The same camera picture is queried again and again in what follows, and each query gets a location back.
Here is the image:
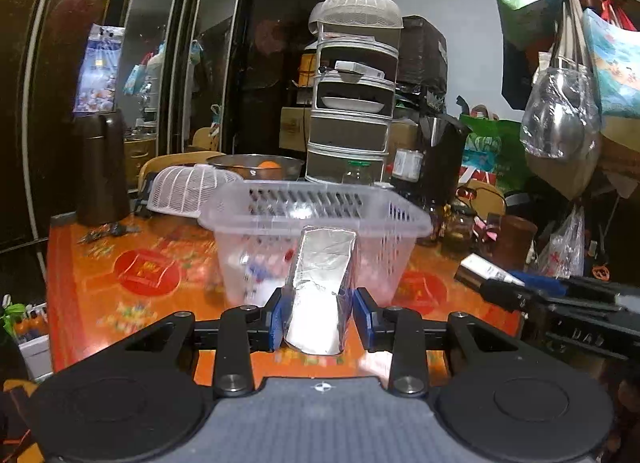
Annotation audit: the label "hanging clear plastic bag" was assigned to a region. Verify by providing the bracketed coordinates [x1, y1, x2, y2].
[520, 67, 600, 161]

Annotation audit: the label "black bag on rack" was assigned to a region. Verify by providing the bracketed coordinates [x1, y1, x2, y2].
[396, 16, 448, 113]

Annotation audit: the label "green shopping bag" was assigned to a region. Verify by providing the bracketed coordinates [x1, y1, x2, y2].
[460, 116, 532, 194]

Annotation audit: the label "clear plastic perforated basket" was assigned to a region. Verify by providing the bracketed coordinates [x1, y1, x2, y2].
[198, 180, 433, 305]

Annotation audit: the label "tiered food cover rack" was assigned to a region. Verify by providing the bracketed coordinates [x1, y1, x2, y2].
[305, 0, 404, 184]

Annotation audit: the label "clear glass jar yellow liquid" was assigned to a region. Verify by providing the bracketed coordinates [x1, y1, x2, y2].
[442, 203, 476, 254]

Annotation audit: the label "white black small box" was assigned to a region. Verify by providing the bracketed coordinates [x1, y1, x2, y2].
[454, 254, 525, 293]

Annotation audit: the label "steel bowl with orange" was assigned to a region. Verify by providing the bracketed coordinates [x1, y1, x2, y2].
[206, 154, 304, 182]

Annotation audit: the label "brown ceramic mug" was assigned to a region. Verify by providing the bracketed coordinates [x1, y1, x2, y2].
[492, 215, 538, 271]

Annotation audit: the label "white silver carton box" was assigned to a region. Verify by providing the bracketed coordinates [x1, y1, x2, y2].
[282, 227, 357, 356]

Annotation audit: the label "dark brown thermos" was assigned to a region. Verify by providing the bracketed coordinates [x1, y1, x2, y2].
[73, 110, 130, 227]

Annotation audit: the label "white mesh food cover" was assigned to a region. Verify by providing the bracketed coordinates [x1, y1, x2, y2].
[146, 164, 243, 218]

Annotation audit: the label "keys on table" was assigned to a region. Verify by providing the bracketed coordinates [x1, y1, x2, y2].
[78, 223, 141, 244]

